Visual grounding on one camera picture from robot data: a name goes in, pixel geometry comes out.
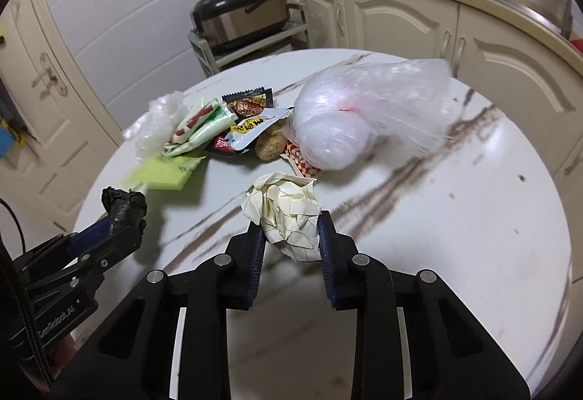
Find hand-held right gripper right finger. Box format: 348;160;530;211
316;209;531;400

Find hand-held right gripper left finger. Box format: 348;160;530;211
50;221;267;400

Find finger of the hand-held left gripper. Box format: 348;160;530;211
13;215;114;273
25;224;144;301

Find white paper ball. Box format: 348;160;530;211
241;171;322;264

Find green drink carton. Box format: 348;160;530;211
125;154;206;191

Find clear plastic bag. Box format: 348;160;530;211
291;58;458;170

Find cream panelled door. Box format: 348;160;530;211
0;0;124;232

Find red checked paper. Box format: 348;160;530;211
279;140;322;177

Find red snack wrapper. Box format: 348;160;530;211
205;133;256;159

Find crumpled clear plastic wrap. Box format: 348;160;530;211
122;91;188;161

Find yellow black snack wrapper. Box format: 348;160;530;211
225;107;294;150

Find dark snack wrapper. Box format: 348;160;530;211
222;86;274;118

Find white trolley rack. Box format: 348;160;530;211
188;0;310;79

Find black rice cooker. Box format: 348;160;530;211
190;0;292;52

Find steel sink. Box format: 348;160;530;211
433;0;583;46

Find black cable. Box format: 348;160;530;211
0;198;26;255

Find metal door handle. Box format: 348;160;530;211
31;53;67;97

